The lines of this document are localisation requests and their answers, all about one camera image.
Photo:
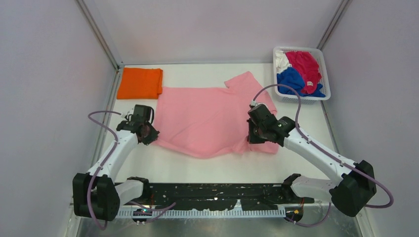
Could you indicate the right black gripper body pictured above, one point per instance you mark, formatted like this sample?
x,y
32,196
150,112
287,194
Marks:
x,y
256,135

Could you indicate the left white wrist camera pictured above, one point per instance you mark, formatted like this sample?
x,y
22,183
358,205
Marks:
x,y
126,116

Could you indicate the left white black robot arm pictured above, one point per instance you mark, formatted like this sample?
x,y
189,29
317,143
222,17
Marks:
x,y
95,193

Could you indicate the white t shirt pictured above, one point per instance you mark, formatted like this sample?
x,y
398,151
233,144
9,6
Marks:
x,y
282,62

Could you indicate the magenta t shirt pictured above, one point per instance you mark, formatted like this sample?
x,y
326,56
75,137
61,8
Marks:
x,y
308,68

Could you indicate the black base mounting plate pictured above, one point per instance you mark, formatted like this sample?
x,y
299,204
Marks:
x,y
218,196

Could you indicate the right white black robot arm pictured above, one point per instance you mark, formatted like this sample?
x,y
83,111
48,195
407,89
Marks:
x,y
349,186

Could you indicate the white plastic basket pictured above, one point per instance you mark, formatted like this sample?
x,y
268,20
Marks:
x,y
318,55

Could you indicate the aluminium frame rail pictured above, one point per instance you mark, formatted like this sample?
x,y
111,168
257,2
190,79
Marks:
x,y
96,22

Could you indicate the folded orange t shirt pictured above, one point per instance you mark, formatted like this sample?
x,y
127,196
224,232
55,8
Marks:
x,y
138,83

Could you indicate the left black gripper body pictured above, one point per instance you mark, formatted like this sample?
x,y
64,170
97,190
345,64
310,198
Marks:
x,y
151,134

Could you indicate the blue t shirt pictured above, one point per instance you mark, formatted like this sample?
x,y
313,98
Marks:
x,y
292,78

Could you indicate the white slotted cable duct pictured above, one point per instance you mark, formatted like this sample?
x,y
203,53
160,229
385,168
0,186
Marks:
x,y
127,213

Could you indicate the pink t shirt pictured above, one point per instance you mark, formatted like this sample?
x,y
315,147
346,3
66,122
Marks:
x,y
209,122

